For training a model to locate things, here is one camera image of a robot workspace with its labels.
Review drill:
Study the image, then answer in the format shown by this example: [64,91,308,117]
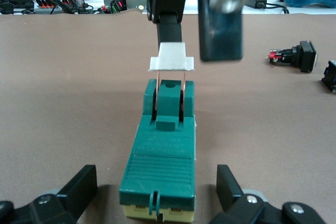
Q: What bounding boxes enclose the green button blue contact block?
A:
[321,60,336,93]

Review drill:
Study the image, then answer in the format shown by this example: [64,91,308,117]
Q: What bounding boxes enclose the grey power strip orange plugs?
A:
[33,0,85,14]

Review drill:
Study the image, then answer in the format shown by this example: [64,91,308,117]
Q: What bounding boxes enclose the brown table cover mat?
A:
[0,7,336,224]

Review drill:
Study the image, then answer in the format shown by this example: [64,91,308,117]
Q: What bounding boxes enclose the black square pushbutton red terminals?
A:
[269,40,318,74]

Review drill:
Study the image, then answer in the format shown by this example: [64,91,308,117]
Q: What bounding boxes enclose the green knife load switch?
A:
[118,41,197,223]

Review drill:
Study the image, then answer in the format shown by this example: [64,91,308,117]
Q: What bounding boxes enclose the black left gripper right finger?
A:
[209,164,285,224]

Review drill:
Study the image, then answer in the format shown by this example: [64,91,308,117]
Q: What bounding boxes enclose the black power adapter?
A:
[247,0,268,10]

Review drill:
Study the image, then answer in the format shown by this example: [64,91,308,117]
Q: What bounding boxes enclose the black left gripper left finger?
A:
[14,164,99,224]

